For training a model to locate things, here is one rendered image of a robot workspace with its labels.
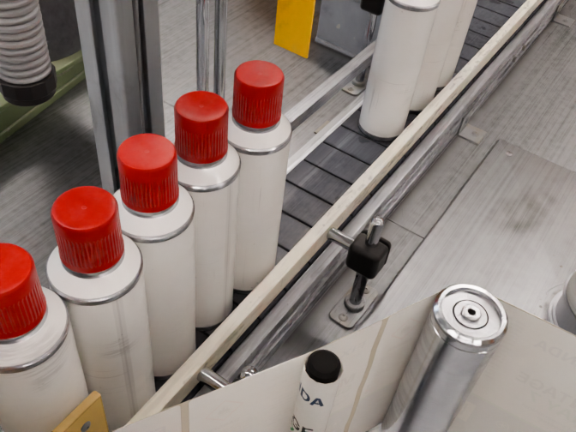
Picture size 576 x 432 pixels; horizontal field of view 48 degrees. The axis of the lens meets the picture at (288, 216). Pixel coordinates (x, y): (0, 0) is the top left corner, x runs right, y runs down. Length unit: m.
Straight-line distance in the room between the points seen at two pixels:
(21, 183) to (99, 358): 0.37
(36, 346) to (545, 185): 0.55
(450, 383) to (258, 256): 0.22
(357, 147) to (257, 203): 0.26
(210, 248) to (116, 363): 0.10
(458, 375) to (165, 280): 0.18
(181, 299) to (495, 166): 0.42
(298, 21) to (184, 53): 0.46
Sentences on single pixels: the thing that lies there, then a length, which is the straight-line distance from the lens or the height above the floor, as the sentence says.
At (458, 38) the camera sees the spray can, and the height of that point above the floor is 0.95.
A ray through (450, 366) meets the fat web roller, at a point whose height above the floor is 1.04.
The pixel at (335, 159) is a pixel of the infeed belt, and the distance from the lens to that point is 0.69.
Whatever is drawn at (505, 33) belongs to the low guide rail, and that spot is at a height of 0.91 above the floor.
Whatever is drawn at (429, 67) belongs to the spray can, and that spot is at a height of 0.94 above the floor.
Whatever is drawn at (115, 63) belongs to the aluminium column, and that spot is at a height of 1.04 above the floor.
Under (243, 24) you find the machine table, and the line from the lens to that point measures 1.00.
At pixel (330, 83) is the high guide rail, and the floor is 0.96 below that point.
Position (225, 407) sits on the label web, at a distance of 0.32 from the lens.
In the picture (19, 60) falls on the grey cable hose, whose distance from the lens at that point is 0.41.
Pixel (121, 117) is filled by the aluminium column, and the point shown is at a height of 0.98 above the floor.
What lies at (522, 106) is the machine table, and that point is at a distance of 0.94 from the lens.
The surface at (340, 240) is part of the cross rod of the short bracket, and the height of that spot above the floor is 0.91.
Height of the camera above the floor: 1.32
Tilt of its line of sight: 46 degrees down
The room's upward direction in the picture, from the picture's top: 8 degrees clockwise
